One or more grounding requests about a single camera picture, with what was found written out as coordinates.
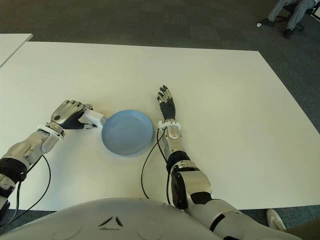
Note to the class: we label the robot right hand black silver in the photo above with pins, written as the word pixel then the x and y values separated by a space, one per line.
pixel 168 108

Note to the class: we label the robot left hand black silver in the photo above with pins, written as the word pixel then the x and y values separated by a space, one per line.
pixel 63 112

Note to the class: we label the white charger block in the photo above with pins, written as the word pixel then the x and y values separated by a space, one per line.
pixel 93 117

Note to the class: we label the robot right arm silver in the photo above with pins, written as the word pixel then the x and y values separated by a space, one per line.
pixel 195 180

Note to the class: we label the robot left arm silver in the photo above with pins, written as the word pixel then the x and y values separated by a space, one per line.
pixel 30 147

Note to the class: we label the blue plastic plate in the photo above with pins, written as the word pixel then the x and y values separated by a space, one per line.
pixel 127 132

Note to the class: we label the neighbouring white table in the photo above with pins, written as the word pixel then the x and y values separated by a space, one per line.
pixel 12 45

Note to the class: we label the robot torso grey shell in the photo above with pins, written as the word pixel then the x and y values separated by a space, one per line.
pixel 112 220

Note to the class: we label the black office chair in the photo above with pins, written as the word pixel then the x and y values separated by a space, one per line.
pixel 282 18

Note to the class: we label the white sneaker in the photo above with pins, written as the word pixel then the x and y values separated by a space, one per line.
pixel 275 220

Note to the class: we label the seated person in grey trousers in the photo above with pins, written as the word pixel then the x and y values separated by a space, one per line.
pixel 293 12

